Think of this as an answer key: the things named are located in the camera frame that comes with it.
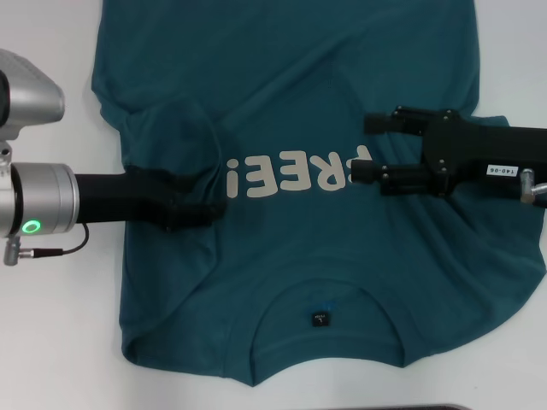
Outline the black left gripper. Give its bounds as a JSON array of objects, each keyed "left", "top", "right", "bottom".
[{"left": 73, "top": 165, "right": 228, "bottom": 234}]

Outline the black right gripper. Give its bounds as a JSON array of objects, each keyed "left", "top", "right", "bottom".
[{"left": 351, "top": 105, "right": 547, "bottom": 201}]

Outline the teal t-shirt with white print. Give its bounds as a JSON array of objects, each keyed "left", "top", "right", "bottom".
[{"left": 91, "top": 0, "right": 547, "bottom": 376}]

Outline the right arm cable with plug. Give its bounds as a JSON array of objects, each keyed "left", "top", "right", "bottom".
[{"left": 518, "top": 167, "right": 547, "bottom": 211}]

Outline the arm cable with plug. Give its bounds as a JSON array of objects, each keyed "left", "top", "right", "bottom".
[
  {"left": 518, "top": 167, "right": 547, "bottom": 211},
  {"left": 3, "top": 223, "right": 91, "bottom": 267}
]

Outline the left arm cable with plug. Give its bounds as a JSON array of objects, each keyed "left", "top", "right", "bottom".
[{"left": 3, "top": 223, "right": 91, "bottom": 267}]

